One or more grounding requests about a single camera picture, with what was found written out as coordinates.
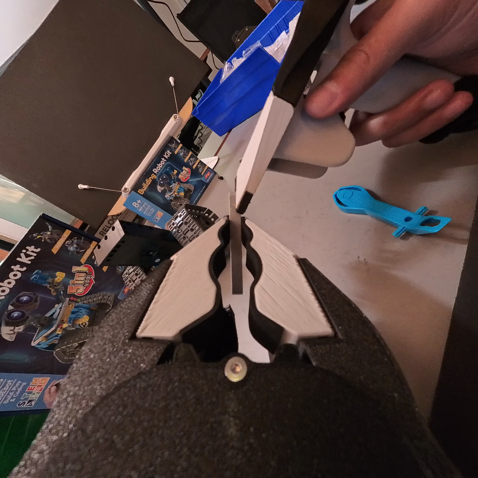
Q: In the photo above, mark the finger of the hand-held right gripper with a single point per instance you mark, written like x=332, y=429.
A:
x=261, y=149

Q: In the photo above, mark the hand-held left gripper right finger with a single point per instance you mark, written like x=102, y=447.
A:
x=291, y=295

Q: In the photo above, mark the black divider panel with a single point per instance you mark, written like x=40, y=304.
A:
x=93, y=104

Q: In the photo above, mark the clear plastic bag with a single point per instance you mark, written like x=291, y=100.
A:
x=261, y=48

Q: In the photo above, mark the blue plastic bin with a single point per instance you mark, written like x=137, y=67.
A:
x=239, y=86

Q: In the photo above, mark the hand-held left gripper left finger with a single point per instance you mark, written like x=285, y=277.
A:
x=183, y=295

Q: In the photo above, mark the person's right hand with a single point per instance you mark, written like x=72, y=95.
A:
x=429, y=33

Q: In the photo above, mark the blue printed booklet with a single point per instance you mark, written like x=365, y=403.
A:
x=168, y=186

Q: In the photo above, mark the blue grey tracked toy robot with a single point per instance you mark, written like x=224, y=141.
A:
x=138, y=244

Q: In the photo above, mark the white folded card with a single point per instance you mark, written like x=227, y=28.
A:
x=213, y=162

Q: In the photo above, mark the grey desk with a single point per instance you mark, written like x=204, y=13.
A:
x=373, y=280

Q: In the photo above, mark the blue long brick piece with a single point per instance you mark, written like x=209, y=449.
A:
x=373, y=207

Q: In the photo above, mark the black padded object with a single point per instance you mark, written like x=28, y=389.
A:
x=220, y=22

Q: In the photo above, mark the white antenna bracket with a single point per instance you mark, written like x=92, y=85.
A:
x=153, y=153

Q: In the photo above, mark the green plastic bin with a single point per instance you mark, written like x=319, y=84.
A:
x=18, y=448

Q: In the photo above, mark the dark printed toy kit box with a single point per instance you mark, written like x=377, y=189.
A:
x=44, y=291

